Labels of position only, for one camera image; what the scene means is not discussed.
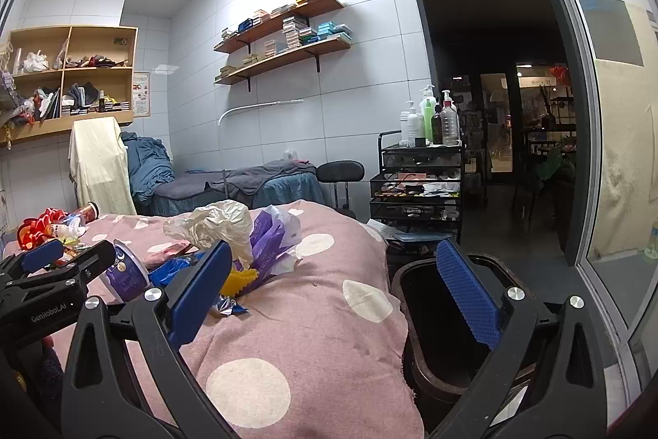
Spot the purple white yogurt cup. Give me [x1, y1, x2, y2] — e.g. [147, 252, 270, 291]
[100, 239, 151, 303]

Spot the white plastic bag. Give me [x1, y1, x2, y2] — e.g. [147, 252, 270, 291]
[163, 200, 253, 269]

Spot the yellow foam fruit net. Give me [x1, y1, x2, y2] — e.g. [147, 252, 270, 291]
[220, 269, 259, 297]

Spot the purple plastic wrapper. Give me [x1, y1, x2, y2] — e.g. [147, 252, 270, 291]
[248, 205, 302, 290]

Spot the dark brown trash bin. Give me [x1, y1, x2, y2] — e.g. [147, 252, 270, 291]
[390, 253, 541, 435]

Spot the red decoration pile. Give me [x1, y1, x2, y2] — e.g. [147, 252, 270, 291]
[17, 207, 67, 251]

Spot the blue snack wrapper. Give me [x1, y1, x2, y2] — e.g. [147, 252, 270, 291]
[148, 252, 204, 288]

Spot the cream towel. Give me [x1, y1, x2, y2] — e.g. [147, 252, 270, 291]
[68, 117, 136, 215]

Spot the wooden cubby cabinet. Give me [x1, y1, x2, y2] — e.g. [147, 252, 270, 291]
[1, 24, 138, 146]

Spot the massage bed with blue cover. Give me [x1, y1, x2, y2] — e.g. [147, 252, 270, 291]
[120, 131, 326, 216]

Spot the pink polka dot blanket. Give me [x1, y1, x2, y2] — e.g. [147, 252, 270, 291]
[2, 198, 425, 439]

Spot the green potted plant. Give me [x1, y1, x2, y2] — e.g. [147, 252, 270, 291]
[536, 143, 577, 183]

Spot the black mesh trolley cart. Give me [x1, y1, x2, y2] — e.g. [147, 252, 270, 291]
[369, 130, 465, 239]

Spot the black salon stool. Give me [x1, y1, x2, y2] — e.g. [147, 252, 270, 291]
[317, 160, 365, 219]

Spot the clear pump bottle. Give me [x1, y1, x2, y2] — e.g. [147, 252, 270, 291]
[439, 90, 461, 146]

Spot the green pump bottle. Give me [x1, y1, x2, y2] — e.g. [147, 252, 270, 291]
[420, 84, 436, 145]

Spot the glass sliding door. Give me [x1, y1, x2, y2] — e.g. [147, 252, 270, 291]
[570, 0, 657, 400]

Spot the lower wooden wall shelf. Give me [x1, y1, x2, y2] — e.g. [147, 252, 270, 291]
[214, 35, 351, 85]

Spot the wooden wall shelf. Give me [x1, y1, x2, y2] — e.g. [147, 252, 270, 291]
[214, 35, 351, 85]
[214, 0, 343, 53]

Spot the upper wooden wall shelf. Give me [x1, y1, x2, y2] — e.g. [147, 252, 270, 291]
[214, 0, 343, 53]

